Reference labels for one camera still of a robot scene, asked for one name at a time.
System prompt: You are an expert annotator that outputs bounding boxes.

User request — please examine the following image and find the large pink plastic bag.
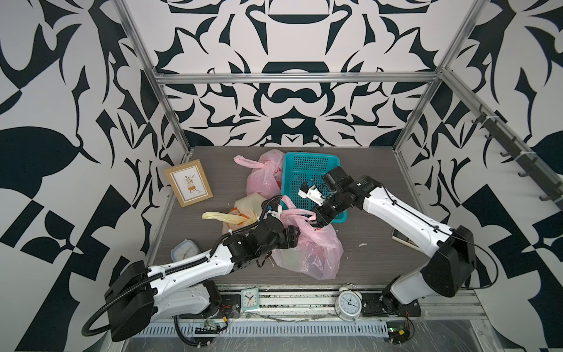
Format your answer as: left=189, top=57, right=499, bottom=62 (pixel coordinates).
left=272, top=196, right=344, bottom=280

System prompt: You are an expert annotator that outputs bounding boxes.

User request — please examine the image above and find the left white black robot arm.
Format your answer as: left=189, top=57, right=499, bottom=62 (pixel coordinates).
left=105, top=215, right=300, bottom=342

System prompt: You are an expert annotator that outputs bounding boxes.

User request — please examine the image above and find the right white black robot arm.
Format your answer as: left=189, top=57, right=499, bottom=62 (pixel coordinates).
left=299, top=167, right=476, bottom=306

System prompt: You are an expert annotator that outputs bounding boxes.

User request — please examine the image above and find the yellow plastic bag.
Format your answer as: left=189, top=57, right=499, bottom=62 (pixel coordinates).
left=202, top=193, right=266, bottom=234

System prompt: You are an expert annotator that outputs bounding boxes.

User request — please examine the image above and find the small pink plastic bag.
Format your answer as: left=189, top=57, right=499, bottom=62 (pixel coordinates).
left=233, top=149, right=285, bottom=199

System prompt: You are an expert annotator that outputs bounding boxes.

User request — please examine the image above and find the teal plastic basket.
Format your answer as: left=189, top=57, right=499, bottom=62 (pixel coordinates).
left=281, top=152, right=341, bottom=211

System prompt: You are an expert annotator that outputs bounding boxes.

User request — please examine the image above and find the small teal square clock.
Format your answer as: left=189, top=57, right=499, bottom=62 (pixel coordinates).
left=240, top=287, right=260, bottom=312

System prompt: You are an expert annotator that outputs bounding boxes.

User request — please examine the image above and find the grey calculator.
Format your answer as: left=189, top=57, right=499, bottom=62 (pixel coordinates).
left=391, top=229, right=423, bottom=252

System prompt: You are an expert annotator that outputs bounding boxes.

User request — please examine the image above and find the blue square timer clock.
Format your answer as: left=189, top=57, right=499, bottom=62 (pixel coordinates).
left=171, top=240, right=200, bottom=262

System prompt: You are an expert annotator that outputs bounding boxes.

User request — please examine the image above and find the round silver alarm clock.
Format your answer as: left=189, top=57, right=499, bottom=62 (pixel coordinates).
left=334, top=286, right=363, bottom=322

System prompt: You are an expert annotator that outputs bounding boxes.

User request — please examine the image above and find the left circuit board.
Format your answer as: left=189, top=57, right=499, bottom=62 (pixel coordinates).
left=194, top=319, right=224, bottom=334

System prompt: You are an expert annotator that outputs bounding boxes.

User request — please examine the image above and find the circuit board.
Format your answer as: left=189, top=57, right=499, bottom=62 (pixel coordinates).
left=194, top=319, right=224, bottom=334
left=386, top=324, right=415, bottom=346

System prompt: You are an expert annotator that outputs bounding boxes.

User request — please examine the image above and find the right circuit board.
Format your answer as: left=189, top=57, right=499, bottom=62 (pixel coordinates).
left=386, top=324, right=415, bottom=346

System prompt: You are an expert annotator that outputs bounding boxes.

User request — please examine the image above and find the black corrugated cable hose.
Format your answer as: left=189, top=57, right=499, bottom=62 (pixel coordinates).
left=81, top=194, right=282, bottom=348

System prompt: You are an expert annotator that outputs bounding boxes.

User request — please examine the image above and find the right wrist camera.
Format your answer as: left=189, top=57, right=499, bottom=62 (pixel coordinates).
left=298, top=181, right=326, bottom=205

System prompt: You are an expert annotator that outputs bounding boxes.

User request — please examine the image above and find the wooden picture frame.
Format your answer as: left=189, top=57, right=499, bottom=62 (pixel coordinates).
left=165, top=159, right=213, bottom=208

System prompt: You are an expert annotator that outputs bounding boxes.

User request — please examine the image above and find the white slotted cable duct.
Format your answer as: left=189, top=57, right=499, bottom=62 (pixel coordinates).
left=133, top=321, right=389, bottom=338

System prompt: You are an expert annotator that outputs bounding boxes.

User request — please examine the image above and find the wall hook rail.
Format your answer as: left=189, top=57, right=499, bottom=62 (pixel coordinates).
left=472, top=104, right=562, bottom=211

